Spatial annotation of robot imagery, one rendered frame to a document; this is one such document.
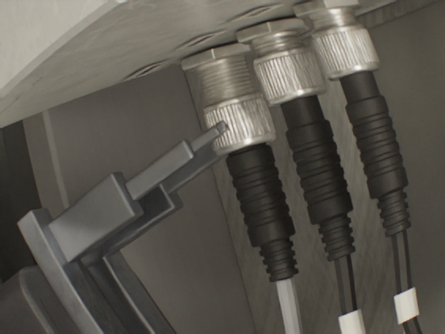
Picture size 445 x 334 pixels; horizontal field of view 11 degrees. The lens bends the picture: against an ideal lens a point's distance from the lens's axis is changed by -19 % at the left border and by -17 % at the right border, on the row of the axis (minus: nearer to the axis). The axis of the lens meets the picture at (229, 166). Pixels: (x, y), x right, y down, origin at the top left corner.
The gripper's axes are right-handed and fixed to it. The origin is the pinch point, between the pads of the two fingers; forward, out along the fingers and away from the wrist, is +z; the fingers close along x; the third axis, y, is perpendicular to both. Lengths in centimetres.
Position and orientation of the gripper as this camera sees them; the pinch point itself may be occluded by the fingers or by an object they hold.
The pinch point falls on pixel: (238, 124)
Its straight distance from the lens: 67.2
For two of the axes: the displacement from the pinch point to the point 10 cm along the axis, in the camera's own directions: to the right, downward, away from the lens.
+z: 7.5, -5.2, -4.2
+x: -4.4, 0.8, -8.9
